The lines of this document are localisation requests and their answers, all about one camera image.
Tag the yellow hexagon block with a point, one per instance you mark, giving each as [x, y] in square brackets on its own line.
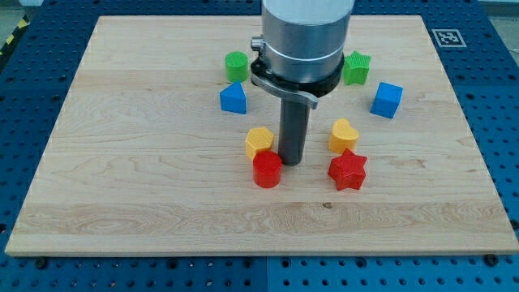
[258, 139]

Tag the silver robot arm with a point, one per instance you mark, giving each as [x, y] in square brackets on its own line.
[300, 49]

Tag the green star block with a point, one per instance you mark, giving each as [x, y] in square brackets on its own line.
[356, 68]

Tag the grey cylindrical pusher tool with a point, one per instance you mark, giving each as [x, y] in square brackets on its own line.
[293, 129]

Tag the yellow heart block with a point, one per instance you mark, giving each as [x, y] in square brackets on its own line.
[343, 136]

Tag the red star block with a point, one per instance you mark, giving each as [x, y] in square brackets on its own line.
[348, 170]

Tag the wooden board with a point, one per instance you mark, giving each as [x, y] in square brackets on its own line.
[142, 161]

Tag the green cylinder block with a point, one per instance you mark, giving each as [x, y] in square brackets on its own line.
[236, 66]

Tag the white fiducial marker tag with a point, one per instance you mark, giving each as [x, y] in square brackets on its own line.
[448, 38]

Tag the blue triangle block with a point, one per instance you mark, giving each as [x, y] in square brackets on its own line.
[233, 99]

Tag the blue cube block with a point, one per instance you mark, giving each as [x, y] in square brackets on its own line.
[387, 100]

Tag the red cylinder block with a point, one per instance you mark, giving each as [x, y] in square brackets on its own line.
[267, 167]

